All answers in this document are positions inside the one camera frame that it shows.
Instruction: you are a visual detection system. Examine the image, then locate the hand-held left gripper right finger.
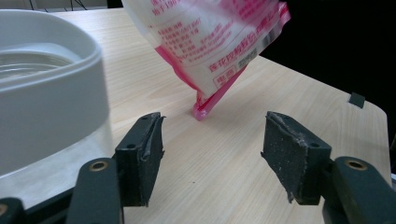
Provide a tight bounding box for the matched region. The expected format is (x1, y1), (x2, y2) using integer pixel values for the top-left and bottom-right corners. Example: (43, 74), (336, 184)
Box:
(261, 110), (332, 206)

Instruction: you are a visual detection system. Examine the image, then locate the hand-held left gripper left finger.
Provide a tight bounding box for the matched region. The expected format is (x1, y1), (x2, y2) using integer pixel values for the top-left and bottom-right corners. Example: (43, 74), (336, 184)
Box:
(114, 111), (166, 208)

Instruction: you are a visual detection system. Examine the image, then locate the pink and white plastic bag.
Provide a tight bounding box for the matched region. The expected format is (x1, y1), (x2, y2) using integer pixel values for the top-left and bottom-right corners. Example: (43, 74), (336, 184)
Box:
(120, 0), (292, 122)

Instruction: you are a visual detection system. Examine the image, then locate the small black object on table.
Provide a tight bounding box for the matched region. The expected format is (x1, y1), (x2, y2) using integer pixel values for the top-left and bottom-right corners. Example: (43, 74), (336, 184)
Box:
(347, 91), (366, 109)

